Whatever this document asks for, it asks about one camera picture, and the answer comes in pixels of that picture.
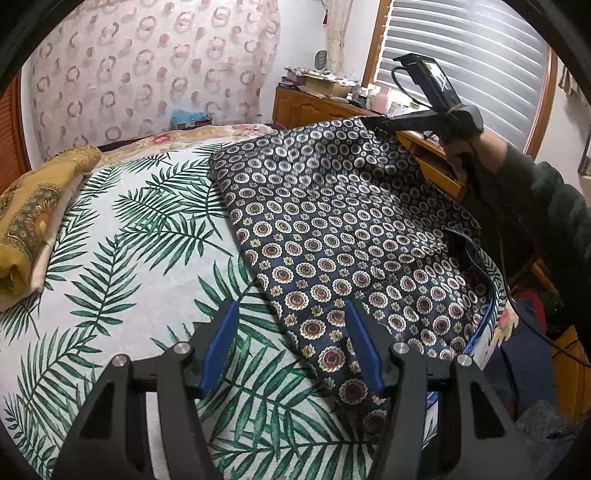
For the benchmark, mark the person's right hand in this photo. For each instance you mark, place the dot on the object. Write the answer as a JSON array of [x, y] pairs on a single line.
[[471, 154]]

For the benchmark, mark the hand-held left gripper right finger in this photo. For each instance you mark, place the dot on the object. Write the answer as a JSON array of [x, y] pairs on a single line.
[[364, 353]]

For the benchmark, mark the floral bedspread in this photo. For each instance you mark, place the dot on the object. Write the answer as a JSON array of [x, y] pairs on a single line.
[[184, 138]]

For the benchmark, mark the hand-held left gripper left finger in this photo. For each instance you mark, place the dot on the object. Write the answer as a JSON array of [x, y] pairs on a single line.
[[221, 344]]

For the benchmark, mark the person's right forearm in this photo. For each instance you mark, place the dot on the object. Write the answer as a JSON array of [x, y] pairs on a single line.
[[540, 207]]

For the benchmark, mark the green leaf-print bedsheet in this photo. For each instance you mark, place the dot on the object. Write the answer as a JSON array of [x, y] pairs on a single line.
[[138, 286]]

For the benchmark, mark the wooden cabinet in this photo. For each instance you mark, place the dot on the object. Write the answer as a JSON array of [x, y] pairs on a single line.
[[332, 108]]

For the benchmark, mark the circle-patterned sheer curtain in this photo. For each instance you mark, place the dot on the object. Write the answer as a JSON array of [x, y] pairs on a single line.
[[152, 69]]

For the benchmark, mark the pink jar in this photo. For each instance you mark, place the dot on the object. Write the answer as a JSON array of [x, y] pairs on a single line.
[[380, 101]]

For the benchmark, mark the open cardboard box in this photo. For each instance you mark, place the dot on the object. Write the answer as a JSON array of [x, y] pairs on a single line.
[[323, 85]]

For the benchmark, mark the wooden louvred wardrobe door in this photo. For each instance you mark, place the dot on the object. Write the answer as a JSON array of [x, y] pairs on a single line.
[[11, 138]]

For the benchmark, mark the cream lace curtain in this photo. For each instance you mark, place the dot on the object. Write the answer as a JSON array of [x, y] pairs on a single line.
[[339, 32]]

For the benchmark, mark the small grey fan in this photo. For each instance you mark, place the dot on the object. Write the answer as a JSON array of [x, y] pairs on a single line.
[[320, 62]]

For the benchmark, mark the grey cloth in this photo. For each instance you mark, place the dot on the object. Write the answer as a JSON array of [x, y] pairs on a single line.
[[547, 422]]

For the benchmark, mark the blue box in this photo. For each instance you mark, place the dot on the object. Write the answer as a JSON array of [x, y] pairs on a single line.
[[189, 117]]

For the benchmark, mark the white window blinds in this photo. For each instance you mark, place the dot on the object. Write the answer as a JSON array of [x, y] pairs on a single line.
[[466, 60]]

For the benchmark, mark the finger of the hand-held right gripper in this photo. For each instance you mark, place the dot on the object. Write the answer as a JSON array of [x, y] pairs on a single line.
[[406, 122]]

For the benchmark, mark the yellow paisley folded blanket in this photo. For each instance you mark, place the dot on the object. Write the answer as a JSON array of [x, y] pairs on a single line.
[[34, 212]]

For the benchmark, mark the dark blue cloth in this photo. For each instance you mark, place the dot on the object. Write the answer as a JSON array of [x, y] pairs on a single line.
[[521, 350]]

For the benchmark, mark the navy patterned satin pajama shirt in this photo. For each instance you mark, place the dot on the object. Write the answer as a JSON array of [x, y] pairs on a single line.
[[351, 230]]

